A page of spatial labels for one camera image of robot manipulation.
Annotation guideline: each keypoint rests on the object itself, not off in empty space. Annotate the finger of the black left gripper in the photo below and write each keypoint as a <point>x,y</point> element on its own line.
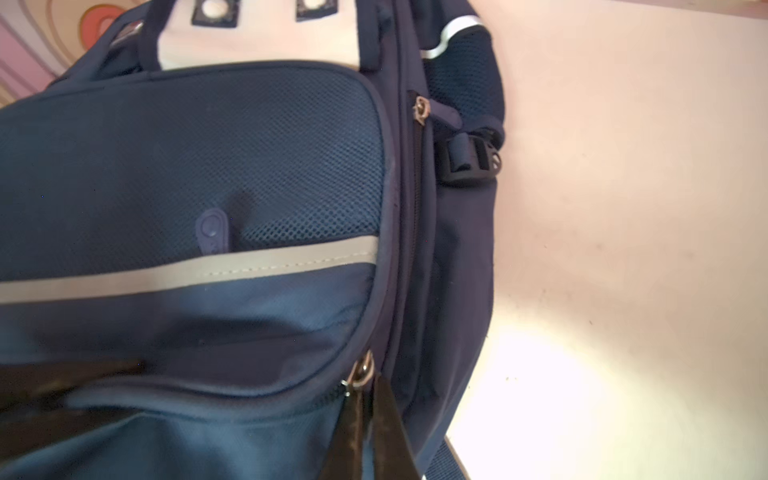
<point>34,414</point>

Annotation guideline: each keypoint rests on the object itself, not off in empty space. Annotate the navy blue student backpack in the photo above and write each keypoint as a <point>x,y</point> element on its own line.
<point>269,203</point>

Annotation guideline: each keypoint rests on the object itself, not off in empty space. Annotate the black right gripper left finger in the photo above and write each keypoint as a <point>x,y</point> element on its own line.
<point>344,459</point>

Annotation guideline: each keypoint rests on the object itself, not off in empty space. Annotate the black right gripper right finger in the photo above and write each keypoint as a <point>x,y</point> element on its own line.
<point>392,457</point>

